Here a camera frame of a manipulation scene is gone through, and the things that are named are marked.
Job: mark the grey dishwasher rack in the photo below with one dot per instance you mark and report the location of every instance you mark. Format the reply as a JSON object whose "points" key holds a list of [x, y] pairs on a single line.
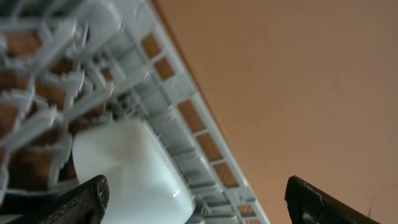
{"points": [[68, 66]]}

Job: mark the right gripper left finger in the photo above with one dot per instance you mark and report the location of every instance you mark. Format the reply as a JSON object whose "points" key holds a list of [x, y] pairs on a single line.
{"points": [[86, 203]]}

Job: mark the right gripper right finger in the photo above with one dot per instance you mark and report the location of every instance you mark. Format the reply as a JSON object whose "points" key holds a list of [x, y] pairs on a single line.
{"points": [[308, 204]]}

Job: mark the small light blue bowl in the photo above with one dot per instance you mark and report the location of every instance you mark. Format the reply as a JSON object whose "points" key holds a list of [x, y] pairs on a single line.
{"points": [[145, 186]]}

